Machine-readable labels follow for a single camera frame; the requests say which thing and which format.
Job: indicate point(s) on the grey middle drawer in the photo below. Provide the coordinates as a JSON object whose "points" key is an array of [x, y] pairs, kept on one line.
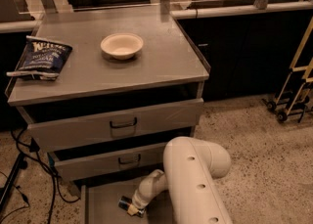
{"points": [[110, 157]]}

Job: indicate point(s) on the blue silver redbull can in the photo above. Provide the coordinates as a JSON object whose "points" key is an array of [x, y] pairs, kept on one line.
{"points": [[124, 203]]}

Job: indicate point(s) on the blue kettle chips bag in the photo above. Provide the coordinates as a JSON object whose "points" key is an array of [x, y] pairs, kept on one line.
{"points": [[42, 59]]}

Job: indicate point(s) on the black tripod leg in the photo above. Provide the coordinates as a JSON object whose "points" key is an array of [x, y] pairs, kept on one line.
{"points": [[6, 189]]}

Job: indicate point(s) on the grey drawer cabinet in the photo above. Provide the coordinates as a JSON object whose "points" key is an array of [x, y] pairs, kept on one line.
{"points": [[166, 70]]}

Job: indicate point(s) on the grey top drawer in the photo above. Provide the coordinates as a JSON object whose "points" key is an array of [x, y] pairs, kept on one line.
{"points": [[108, 126]]}

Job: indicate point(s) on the white paper bowl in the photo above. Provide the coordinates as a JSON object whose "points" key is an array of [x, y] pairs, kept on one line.
{"points": [[122, 46]]}

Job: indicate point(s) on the grey open bottom drawer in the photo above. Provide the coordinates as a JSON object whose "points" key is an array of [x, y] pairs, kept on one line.
{"points": [[101, 194]]}

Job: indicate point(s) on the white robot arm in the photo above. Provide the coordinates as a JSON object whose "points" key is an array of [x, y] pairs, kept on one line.
{"points": [[190, 167]]}

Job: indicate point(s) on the white horizontal rail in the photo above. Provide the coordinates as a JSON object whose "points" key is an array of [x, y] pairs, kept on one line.
{"points": [[10, 27]]}

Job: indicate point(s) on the yellow hand truck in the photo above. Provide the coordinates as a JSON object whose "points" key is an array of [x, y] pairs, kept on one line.
{"points": [[294, 96]]}

